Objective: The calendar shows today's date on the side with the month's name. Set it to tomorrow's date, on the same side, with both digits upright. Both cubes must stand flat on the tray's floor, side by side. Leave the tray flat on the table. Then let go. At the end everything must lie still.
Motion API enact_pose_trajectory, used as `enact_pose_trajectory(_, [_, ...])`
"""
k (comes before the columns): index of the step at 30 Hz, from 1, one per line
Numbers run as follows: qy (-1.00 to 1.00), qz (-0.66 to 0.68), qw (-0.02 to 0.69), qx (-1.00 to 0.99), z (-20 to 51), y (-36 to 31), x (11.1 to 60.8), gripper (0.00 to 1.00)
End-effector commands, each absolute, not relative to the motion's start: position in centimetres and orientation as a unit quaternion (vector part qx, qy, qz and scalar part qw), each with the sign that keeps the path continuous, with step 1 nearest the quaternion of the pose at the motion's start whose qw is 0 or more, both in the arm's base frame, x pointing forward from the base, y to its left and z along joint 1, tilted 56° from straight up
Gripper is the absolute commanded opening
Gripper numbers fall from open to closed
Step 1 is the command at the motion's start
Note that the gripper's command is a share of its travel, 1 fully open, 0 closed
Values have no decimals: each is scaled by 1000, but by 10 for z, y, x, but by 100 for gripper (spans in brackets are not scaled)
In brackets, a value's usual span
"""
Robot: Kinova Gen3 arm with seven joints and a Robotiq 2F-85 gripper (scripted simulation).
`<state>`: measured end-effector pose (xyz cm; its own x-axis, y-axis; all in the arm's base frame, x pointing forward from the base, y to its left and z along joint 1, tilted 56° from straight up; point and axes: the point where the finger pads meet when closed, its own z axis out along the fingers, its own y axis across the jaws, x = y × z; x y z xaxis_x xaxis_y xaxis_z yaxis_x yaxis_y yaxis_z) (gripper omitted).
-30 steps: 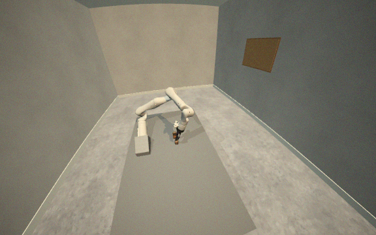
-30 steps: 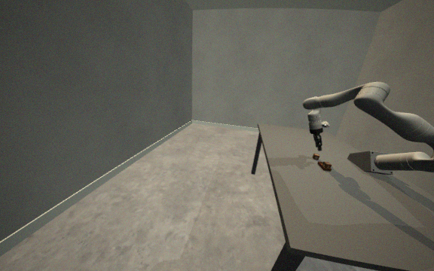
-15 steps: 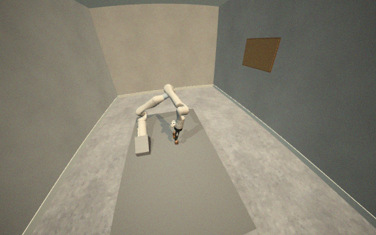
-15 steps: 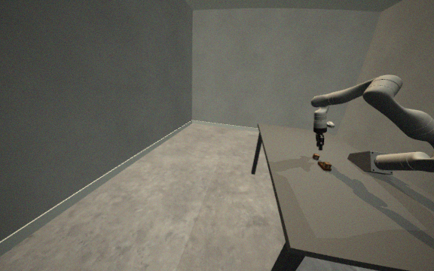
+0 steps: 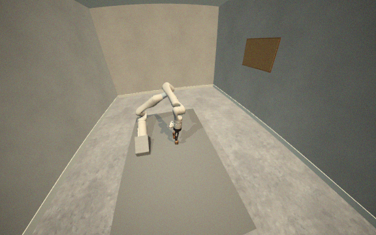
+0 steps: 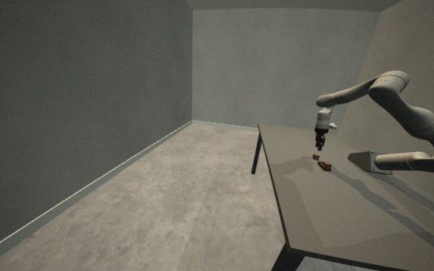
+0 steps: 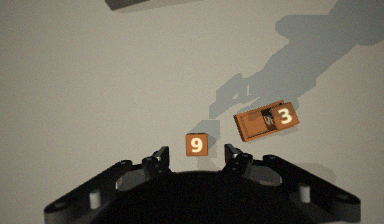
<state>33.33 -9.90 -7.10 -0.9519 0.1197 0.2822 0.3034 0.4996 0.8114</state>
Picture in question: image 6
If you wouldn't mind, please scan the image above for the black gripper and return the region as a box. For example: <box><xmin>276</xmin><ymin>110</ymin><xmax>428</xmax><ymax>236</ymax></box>
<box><xmin>315</xmin><ymin>127</ymin><xmax>329</xmax><ymax>151</ymax></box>

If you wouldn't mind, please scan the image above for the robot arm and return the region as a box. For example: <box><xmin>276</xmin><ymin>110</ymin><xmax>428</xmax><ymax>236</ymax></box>
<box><xmin>315</xmin><ymin>71</ymin><xmax>434</xmax><ymax>172</ymax></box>

